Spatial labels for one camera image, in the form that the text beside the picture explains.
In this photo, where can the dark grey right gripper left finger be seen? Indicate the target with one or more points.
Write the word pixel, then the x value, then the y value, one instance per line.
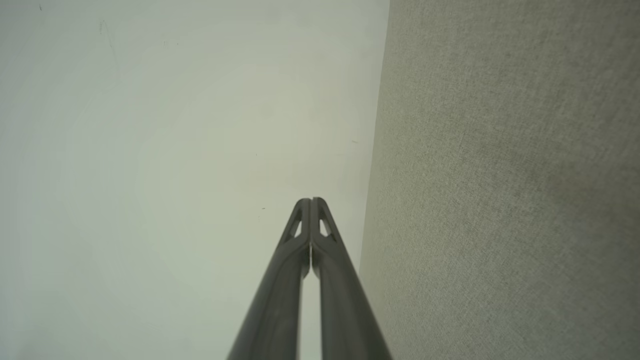
pixel 280 300

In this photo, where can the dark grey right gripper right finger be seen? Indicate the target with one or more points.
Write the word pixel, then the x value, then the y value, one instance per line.
pixel 345 310

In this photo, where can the grey fabric sofa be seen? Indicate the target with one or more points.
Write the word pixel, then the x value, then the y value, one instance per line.
pixel 500 190

